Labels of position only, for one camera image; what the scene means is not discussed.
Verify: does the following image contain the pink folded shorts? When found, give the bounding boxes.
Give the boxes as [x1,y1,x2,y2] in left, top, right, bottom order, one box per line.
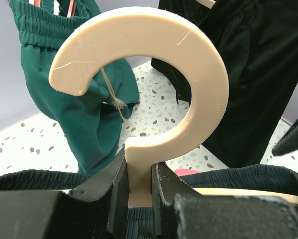
[174,168,200,177]

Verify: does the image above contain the black hanging shorts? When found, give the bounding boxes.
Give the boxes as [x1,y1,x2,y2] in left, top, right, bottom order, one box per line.
[159,0,298,168]

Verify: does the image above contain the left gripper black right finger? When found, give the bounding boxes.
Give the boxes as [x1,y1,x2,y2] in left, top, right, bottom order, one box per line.
[151,162,200,236]

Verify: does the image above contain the dark navy shorts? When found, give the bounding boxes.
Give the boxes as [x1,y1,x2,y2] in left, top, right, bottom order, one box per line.
[0,165,298,239]

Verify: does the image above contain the green hanging shorts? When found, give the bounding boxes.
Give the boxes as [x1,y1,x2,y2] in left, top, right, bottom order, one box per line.
[9,0,139,175]

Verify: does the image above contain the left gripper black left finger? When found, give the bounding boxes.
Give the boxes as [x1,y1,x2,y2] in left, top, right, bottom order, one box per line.
[70,149,129,233]

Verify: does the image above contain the pink hanger with green shorts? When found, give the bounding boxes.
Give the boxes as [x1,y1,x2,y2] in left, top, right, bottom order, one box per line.
[28,0,76,18]

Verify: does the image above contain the beige hanger with black shorts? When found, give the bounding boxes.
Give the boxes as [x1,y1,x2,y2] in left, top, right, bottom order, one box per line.
[196,0,216,9]

